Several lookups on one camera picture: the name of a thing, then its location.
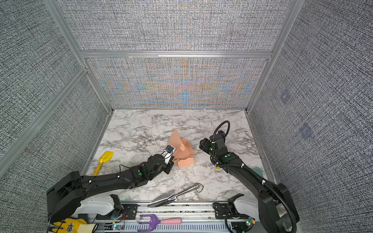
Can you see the purple pink hand rake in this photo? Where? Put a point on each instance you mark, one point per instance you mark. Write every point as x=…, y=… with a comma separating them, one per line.
x=154, y=222

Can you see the metal garden trowel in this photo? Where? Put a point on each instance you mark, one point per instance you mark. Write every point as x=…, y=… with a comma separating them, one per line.
x=171, y=196

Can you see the pink paper box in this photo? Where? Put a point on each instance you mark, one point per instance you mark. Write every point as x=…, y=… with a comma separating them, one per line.
x=183, y=152

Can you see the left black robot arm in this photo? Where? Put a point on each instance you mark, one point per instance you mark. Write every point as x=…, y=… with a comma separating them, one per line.
x=65, y=196

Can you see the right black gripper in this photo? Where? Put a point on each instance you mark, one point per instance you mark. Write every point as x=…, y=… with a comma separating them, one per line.
x=206, y=143

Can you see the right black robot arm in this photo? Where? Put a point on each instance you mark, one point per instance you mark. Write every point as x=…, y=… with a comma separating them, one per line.
x=275, y=203

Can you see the yellow handled tool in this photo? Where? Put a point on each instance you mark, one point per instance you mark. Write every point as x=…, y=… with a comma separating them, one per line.
x=103, y=159

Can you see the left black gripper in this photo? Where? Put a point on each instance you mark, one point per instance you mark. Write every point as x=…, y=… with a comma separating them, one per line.
x=170, y=166

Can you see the yellow black work glove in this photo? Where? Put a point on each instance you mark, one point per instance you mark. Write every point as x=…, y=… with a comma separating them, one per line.
x=70, y=225

